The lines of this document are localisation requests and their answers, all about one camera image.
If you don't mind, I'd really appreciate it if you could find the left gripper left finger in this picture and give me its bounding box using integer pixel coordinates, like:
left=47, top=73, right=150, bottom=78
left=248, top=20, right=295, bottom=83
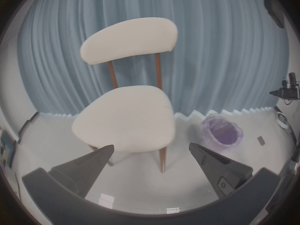
left=48, top=144, right=115, bottom=198

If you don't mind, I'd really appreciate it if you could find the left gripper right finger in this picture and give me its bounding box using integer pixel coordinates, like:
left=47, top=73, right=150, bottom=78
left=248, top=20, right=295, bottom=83
left=189, top=143, right=254, bottom=200

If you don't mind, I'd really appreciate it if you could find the white trash bin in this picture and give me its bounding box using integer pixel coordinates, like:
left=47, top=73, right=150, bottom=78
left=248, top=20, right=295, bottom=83
left=202, top=119, right=242, bottom=152

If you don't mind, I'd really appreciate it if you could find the purple plastic bag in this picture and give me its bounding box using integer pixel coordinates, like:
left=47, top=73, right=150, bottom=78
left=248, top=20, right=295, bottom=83
left=201, top=115, right=244, bottom=153

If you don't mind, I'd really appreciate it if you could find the white wooden chair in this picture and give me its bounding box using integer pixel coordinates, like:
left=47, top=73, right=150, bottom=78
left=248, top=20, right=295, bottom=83
left=71, top=17, right=178, bottom=174

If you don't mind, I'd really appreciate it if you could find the blue-green curtain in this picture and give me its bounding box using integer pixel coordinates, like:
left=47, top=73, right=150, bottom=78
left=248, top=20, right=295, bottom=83
left=17, top=0, right=291, bottom=118

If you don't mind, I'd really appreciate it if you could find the white coiled cable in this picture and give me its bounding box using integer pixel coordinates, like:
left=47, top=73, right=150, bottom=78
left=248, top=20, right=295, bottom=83
left=276, top=111, right=289, bottom=131

